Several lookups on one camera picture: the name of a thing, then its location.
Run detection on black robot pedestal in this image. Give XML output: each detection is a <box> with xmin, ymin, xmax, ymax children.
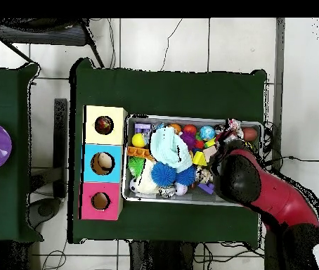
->
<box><xmin>128</xmin><ymin>240</ymin><xmax>200</xmax><ymax>270</ymax></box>

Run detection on silver mesh bin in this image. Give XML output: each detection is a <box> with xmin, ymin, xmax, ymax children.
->
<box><xmin>122</xmin><ymin>113</ymin><xmax>264</xmax><ymax>207</ymax></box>

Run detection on orange wheeled toy brick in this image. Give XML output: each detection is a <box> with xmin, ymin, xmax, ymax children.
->
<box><xmin>126</xmin><ymin>145</ymin><xmax>156</xmax><ymax>162</ymax></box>

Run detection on plain yellow ball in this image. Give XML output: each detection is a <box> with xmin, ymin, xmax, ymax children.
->
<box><xmin>131</xmin><ymin>132</ymin><xmax>147</xmax><ymax>148</ymax></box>

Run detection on black upright panel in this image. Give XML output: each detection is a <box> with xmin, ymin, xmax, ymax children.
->
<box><xmin>53</xmin><ymin>98</ymin><xmax>68</xmax><ymax>199</ymax></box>

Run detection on wooden box three holes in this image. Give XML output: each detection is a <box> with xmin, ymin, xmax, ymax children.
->
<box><xmin>79</xmin><ymin>105</ymin><xmax>129</xmax><ymax>221</ymax></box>

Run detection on purple spiky monster toy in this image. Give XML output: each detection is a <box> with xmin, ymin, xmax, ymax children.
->
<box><xmin>179</xmin><ymin>131</ymin><xmax>198</xmax><ymax>150</ymax></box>

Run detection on blue spiky rubber ball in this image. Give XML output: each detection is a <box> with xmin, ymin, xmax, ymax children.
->
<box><xmin>150</xmin><ymin>161</ymin><xmax>177</xmax><ymax>188</ymax></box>

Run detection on dark green table cloth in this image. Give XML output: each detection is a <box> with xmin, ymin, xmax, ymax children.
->
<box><xmin>0</xmin><ymin>63</ymin><xmax>41</xmax><ymax>243</ymax></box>
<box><xmin>69</xmin><ymin>58</ymin><xmax>267</xmax><ymax>244</ymax></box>

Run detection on orange toy basketball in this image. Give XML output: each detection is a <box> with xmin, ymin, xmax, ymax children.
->
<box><xmin>167</xmin><ymin>123</ymin><xmax>183</xmax><ymax>135</ymax></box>

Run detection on green spiky rubber ball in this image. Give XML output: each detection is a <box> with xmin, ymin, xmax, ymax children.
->
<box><xmin>127</xmin><ymin>156</ymin><xmax>146</xmax><ymax>178</ymax></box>

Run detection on mint green cloth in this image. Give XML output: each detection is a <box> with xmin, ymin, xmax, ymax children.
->
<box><xmin>150</xmin><ymin>127</ymin><xmax>193</xmax><ymax>173</ymax></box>

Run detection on black floor cable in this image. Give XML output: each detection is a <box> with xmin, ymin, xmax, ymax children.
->
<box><xmin>261</xmin><ymin>120</ymin><xmax>319</xmax><ymax>175</ymax></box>

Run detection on cream knitted cloth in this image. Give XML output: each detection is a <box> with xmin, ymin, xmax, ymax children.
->
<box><xmin>136</xmin><ymin>160</ymin><xmax>160</xmax><ymax>195</ymax></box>

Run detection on silver printed drink can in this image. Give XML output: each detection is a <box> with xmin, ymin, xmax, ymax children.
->
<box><xmin>195</xmin><ymin>167</ymin><xmax>213</xmax><ymax>184</ymax></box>

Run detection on black chair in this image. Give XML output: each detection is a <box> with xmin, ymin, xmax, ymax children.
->
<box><xmin>0</xmin><ymin>18</ymin><xmax>105</xmax><ymax>68</ymax></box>

